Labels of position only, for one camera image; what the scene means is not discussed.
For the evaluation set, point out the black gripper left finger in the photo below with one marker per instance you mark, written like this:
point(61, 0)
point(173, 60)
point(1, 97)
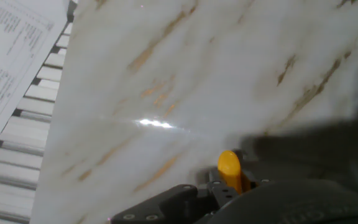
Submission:
point(179, 202)

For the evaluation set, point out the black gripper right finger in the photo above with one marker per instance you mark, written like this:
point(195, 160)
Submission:
point(291, 202)

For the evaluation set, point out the marble pattern table sheet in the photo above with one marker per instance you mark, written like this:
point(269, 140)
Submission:
point(197, 62)

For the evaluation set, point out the printed white paper sheet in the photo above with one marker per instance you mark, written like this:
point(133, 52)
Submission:
point(8, 62)

